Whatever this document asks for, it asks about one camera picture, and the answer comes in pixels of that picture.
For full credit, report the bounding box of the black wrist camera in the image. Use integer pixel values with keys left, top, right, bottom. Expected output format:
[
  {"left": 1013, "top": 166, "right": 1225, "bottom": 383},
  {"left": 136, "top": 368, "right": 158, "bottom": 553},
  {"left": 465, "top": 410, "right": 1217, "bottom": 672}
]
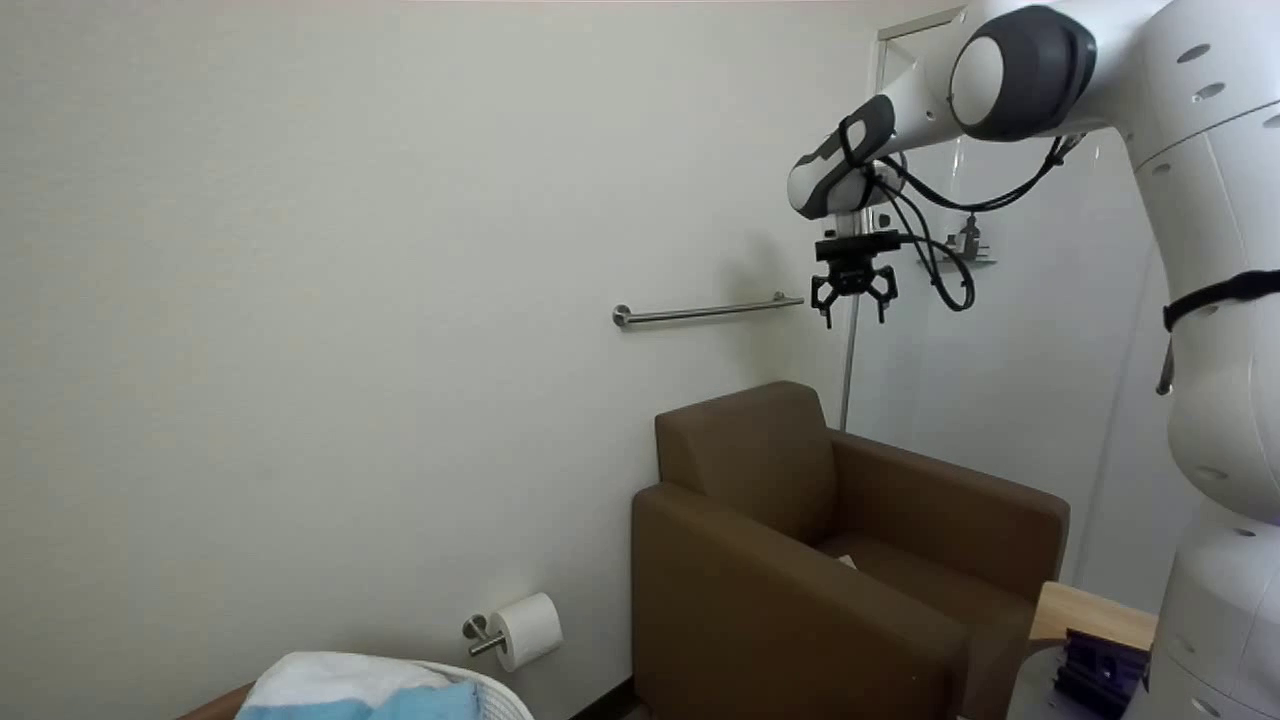
[{"left": 810, "top": 227, "right": 909, "bottom": 264}]

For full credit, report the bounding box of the brown armchair couch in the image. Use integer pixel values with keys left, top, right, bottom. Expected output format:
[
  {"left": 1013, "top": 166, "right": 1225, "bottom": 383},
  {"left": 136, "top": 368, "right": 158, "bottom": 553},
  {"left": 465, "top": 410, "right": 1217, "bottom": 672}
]
[{"left": 629, "top": 375, "right": 1070, "bottom": 720}]

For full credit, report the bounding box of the metal shower shelf fixture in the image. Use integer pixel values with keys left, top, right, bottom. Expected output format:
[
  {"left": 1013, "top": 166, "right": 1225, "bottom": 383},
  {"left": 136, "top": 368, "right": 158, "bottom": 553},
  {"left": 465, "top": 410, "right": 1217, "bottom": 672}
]
[{"left": 930, "top": 210, "right": 1000, "bottom": 271}]

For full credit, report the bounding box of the metal wall grab bar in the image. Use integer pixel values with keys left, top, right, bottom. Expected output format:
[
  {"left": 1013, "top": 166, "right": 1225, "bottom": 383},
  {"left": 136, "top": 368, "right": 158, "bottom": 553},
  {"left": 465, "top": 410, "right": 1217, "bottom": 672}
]
[{"left": 606, "top": 292, "right": 810, "bottom": 330}]

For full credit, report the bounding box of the chrome toilet paper holder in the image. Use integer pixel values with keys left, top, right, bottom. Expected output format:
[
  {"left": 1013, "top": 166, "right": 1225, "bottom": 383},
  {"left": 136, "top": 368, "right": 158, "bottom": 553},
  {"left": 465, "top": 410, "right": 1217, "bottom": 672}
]
[{"left": 461, "top": 609, "right": 511, "bottom": 660}]

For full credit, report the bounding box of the white toilet paper roll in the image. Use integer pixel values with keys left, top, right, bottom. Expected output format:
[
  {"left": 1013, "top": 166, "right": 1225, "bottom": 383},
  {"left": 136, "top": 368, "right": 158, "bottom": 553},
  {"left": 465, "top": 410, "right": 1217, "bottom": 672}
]
[{"left": 490, "top": 588, "right": 566, "bottom": 672}]

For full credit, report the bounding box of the dark purple clamp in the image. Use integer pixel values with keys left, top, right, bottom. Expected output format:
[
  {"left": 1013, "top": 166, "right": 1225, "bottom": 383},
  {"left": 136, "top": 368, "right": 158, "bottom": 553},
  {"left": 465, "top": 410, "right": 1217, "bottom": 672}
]
[{"left": 1052, "top": 627, "right": 1152, "bottom": 720}]

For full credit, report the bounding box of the white and blue towel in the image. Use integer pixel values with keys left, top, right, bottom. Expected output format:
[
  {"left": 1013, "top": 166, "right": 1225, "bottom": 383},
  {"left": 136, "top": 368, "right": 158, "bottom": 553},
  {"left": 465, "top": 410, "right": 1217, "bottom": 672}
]
[{"left": 236, "top": 648, "right": 489, "bottom": 720}]

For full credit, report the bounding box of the light wooden board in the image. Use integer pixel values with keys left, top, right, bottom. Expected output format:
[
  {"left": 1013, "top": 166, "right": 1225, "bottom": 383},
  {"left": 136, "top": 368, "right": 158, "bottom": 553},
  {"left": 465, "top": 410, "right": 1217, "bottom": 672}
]
[{"left": 1023, "top": 575, "right": 1158, "bottom": 660}]

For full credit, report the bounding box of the white laundry basket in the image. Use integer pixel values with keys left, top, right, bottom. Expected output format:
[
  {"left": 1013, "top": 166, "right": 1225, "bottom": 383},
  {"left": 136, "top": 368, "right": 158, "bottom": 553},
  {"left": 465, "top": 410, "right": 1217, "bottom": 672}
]
[{"left": 423, "top": 656, "right": 541, "bottom": 720}]

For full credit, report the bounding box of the black strap band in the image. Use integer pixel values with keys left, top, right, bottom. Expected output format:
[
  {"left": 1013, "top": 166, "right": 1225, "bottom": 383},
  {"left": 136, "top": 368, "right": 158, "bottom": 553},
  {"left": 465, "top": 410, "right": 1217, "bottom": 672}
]
[{"left": 1158, "top": 269, "right": 1280, "bottom": 336}]

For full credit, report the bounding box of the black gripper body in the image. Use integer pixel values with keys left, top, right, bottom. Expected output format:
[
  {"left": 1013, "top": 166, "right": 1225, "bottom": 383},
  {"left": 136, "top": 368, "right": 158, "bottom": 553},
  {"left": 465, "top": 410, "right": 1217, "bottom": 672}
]
[{"left": 818, "top": 250, "right": 892, "bottom": 302}]

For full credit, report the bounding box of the metal shower door handle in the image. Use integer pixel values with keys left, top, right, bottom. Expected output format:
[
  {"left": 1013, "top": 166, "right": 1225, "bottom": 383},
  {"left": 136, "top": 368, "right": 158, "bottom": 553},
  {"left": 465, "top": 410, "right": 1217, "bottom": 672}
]
[{"left": 1152, "top": 330, "right": 1181, "bottom": 398}]

